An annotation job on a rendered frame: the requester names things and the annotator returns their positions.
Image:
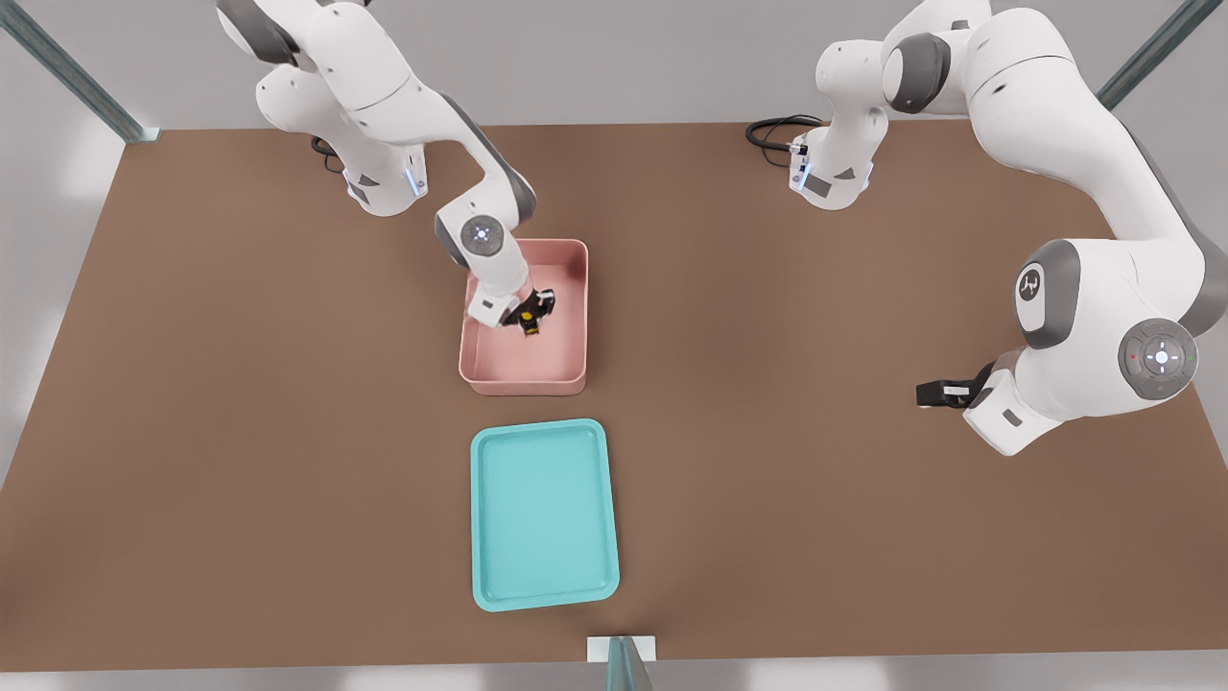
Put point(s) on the small yellow black button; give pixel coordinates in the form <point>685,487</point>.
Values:
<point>530,324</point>

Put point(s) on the pink plastic box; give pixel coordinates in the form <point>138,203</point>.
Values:
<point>537,360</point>

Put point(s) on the pale blue-green tray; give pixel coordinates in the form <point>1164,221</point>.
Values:
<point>543,513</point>

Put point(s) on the silver frame post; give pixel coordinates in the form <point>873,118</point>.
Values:
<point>1146,53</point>
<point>72,69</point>
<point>624,662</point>

